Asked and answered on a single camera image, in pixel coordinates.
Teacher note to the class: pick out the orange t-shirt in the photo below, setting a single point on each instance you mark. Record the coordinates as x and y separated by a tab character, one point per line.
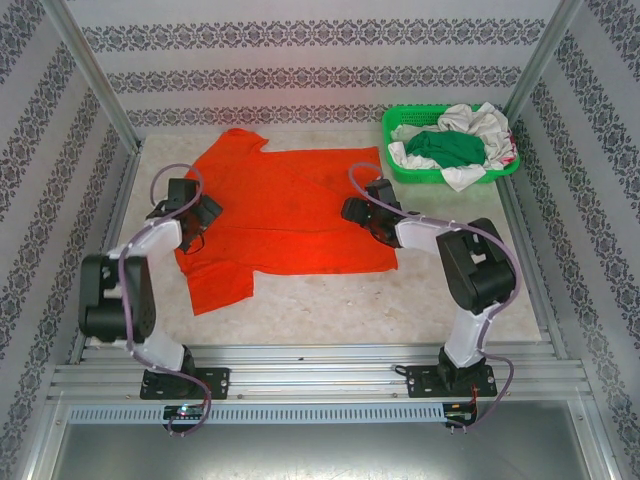
300	225

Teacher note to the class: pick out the green plastic basket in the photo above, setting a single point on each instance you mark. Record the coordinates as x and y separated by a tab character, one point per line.
415	117

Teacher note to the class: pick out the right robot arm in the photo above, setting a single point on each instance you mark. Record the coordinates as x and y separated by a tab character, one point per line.
475	270

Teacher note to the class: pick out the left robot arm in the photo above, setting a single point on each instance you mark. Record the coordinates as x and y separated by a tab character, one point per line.
115	300

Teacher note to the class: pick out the plain off-white t-shirt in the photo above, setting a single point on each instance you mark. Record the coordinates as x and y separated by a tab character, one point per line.
462	177

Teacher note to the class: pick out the green t-shirt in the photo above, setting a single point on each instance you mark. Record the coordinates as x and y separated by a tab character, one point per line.
445	147

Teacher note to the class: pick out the white t-shirt with red print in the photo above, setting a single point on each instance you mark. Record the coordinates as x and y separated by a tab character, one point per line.
495	135

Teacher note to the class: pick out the metal sheet shelf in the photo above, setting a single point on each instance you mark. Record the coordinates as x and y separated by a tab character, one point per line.
320	455

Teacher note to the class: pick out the aluminium side rail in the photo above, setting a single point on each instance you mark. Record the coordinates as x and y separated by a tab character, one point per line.
120	215
518	225

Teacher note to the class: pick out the aluminium mounting rail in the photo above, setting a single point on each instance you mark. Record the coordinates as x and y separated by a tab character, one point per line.
320	370

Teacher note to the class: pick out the aluminium frame post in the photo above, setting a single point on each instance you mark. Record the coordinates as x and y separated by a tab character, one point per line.
90	70
535	70

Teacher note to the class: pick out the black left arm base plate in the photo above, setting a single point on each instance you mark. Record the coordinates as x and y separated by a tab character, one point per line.
217	382

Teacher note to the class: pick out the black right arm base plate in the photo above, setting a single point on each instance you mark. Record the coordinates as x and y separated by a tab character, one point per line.
417	382

